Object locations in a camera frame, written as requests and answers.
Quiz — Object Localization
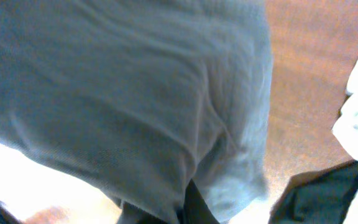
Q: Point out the black garment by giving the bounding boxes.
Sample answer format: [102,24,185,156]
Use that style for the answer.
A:
[269,161,358,224]

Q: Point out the grey cargo shorts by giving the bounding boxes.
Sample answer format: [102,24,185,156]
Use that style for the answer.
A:
[0,0,273,223]

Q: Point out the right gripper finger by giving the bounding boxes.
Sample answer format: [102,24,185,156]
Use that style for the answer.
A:
[178,180,219,224]

